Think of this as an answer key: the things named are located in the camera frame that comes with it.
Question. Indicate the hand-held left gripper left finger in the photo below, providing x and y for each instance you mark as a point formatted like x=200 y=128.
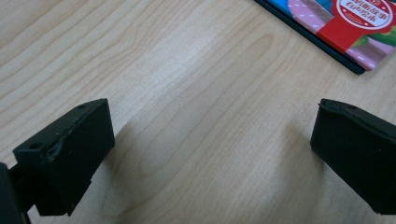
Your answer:
x=67 y=155

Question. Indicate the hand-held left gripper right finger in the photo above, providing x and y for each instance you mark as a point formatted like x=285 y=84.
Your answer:
x=358 y=149

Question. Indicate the colourful picture book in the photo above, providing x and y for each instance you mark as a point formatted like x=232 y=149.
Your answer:
x=339 y=29

